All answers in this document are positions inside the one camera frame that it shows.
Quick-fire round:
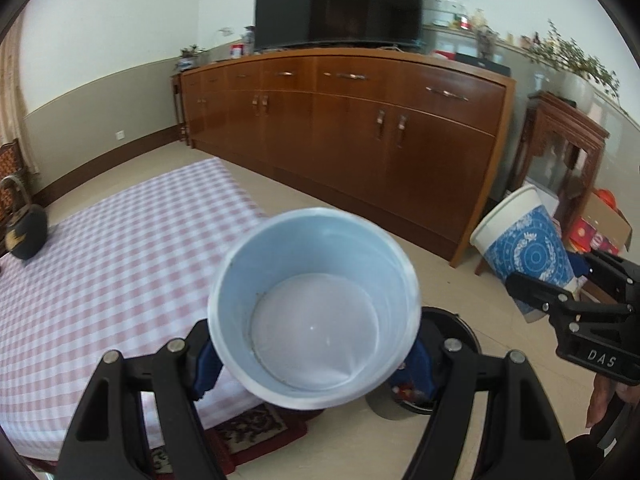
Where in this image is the patterned red rug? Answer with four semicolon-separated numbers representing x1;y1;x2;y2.
150;401;327;476

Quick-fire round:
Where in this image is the black iron teapot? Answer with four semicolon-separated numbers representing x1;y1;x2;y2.
1;177;49;261

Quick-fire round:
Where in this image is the cardboard box with red packs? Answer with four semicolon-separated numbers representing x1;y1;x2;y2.
568;188;632;255

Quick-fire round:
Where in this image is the black flat television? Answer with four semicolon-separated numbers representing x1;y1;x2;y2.
254;0;423;51

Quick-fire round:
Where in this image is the carved wooden side stand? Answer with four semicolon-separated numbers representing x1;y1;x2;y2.
474;90;612;276

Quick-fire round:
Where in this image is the small potted succulent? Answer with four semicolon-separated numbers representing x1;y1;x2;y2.
176;44;208;73

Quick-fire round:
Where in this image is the light blue plastic tub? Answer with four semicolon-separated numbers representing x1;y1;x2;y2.
207;208;421;411

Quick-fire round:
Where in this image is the glass vase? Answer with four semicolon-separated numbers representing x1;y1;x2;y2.
475;25;498;61

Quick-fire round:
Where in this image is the long wooden sideboard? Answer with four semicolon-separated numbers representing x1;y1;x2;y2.
179;48;515;266

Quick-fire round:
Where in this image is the pink curtain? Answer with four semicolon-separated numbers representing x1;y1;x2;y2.
0;12;39;174

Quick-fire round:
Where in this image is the blue white paper cup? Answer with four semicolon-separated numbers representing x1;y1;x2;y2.
470;184;578;295

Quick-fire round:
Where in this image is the wooden lattice bench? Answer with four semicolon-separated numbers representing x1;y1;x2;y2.
0;140;26;255

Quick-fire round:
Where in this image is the potted green plant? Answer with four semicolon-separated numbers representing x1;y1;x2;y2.
526;20;620;114

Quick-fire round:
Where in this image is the person right hand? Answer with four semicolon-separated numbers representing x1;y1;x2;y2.
586;374;640;429

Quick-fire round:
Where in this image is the black plastic bucket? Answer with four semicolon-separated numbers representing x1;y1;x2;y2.
366;307;482;420

